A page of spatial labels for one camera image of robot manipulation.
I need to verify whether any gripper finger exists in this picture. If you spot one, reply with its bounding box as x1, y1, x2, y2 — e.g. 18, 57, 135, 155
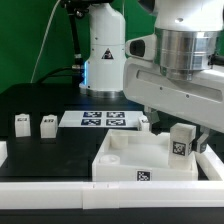
196, 126, 211, 153
144, 106, 160, 131

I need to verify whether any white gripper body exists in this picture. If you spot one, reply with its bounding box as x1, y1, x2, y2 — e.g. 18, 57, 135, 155
123, 58, 224, 133

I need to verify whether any white square tabletop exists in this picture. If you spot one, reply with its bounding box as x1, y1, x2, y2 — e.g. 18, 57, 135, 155
92, 129, 198, 182

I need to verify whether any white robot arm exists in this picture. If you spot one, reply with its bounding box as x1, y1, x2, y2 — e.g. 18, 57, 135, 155
62, 0, 224, 152

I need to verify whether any white marker sheet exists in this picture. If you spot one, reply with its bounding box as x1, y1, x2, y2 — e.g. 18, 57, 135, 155
59, 111, 143, 128

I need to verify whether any white left fence piece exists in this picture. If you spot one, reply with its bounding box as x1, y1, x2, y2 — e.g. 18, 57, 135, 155
0, 141, 8, 167

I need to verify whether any white right fence rail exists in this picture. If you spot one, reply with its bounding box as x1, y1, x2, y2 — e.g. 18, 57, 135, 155
195, 145, 224, 181

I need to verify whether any white fence rail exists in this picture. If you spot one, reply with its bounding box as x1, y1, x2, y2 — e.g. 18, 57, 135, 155
0, 181, 224, 209
195, 145, 224, 181

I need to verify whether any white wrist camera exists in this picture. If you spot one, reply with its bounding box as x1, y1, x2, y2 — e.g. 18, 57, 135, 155
125, 34, 157, 61

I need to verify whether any black cable bundle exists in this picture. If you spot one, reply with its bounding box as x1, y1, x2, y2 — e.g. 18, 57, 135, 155
35, 66, 84, 84

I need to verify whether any white front fence rail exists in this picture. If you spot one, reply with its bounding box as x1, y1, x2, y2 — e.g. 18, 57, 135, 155
0, 181, 224, 209

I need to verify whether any white cable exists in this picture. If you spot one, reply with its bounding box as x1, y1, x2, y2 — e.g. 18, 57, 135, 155
30, 0, 63, 84

